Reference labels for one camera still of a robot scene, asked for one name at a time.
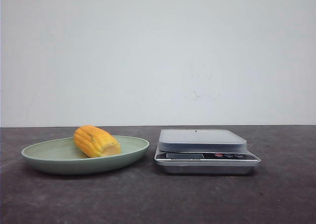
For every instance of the silver digital kitchen scale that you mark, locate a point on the silver digital kitchen scale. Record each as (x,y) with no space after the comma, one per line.
(204,151)

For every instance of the yellow corn cob piece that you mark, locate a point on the yellow corn cob piece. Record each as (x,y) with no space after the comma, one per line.
(95,142)

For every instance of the green round plate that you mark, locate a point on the green round plate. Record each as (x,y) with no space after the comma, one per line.
(62,157)

